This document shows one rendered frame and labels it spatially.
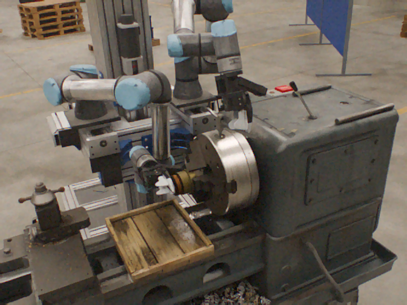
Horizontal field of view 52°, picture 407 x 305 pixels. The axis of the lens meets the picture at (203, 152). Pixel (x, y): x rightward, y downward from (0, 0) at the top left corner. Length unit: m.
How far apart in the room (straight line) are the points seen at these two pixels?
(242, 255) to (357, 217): 0.53
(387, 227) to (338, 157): 1.70
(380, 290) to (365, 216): 0.92
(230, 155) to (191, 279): 0.48
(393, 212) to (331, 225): 1.69
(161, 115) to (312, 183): 0.65
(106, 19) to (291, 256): 1.34
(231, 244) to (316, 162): 0.43
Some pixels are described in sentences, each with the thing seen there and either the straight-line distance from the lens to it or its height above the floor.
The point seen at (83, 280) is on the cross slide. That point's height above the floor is 0.97.
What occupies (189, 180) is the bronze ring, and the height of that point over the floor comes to 1.10.
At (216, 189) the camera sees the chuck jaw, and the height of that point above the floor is 1.10.
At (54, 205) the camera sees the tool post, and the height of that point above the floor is 1.10.
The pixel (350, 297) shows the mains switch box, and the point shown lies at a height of 0.42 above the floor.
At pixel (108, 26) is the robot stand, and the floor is 1.52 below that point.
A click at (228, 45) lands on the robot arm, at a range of 1.28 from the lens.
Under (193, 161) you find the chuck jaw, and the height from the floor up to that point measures 1.14.
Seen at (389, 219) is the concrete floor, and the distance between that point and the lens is 3.34.
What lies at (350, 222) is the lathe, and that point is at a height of 0.79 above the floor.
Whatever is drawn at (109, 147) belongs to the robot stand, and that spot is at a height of 1.06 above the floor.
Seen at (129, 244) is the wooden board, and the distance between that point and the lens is 1.57.
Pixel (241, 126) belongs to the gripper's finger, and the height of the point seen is 1.34.
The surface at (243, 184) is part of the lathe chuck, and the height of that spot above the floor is 1.10.
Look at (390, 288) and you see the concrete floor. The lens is 2.78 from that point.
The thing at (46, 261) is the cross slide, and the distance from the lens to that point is 1.45.
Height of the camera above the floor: 1.86
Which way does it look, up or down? 27 degrees down
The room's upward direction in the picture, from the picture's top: 3 degrees counter-clockwise
